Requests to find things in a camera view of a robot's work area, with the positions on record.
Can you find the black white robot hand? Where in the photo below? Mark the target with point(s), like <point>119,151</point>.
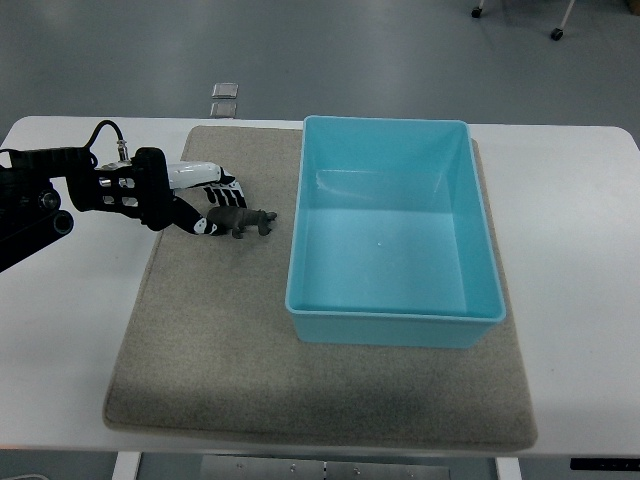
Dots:
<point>170,195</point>

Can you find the brown toy hippo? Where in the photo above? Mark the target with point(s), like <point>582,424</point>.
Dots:
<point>236,219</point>

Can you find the blue plastic box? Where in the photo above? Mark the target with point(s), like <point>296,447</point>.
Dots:
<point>391,242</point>

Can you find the lower metal floor plate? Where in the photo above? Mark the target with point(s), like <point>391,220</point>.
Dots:
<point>223,109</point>

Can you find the metal floor plate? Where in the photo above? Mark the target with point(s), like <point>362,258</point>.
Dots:
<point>223,109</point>
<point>225,90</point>

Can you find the upper metal floor plate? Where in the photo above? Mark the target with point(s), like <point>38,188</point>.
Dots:
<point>225,90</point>

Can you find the grey felt mat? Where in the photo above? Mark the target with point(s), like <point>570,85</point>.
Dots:
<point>210,350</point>

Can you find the right black caster wheel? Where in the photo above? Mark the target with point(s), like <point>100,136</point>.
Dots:
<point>556,34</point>

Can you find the white cart leg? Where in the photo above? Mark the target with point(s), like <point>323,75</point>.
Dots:
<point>566,15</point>

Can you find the black label strip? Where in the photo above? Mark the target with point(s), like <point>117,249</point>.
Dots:
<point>605,464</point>

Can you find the grey metal table frame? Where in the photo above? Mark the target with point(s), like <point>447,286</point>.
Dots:
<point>127,466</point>

